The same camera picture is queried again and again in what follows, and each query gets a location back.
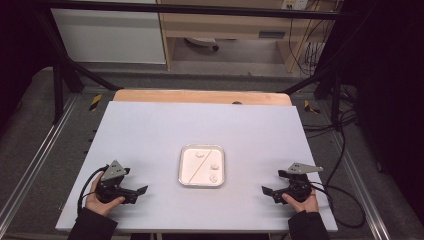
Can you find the square metal tray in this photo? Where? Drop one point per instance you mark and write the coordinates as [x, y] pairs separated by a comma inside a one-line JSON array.
[[193, 173]]

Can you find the black metal frame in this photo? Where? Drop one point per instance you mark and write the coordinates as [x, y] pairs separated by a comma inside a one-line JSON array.
[[200, 9]]

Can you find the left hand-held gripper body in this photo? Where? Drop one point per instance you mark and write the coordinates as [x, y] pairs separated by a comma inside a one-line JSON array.
[[111, 186]]

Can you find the chair base with caster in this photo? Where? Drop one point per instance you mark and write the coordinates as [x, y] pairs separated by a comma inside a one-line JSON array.
[[201, 41]]

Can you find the light wooden desk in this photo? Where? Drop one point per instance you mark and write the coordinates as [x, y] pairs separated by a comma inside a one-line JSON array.
[[226, 23]]

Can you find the white wall outlet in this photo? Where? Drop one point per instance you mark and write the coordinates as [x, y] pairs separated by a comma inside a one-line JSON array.
[[295, 4]]

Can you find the aluminium floor rail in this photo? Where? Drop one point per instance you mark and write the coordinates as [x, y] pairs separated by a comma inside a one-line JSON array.
[[360, 190], [34, 160]]

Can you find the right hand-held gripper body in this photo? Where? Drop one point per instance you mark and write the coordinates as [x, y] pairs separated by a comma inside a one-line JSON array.
[[298, 186]]

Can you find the person's right hand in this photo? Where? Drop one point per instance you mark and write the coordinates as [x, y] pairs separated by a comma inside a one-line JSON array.
[[305, 206]]

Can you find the white cabinet panel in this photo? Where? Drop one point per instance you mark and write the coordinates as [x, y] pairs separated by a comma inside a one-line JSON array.
[[110, 36]]

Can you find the person's left hand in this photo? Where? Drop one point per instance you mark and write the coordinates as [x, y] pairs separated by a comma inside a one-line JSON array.
[[100, 207]]

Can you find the thin wooden skewer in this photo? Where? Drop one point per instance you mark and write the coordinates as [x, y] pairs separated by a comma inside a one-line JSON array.
[[200, 166]]

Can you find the small white food piece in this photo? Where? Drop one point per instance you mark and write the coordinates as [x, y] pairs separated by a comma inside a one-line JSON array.
[[215, 165], [200, 154], [213, 178]]

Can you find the wooden table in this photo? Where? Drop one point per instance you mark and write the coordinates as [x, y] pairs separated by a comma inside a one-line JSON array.
[[200, 97]]

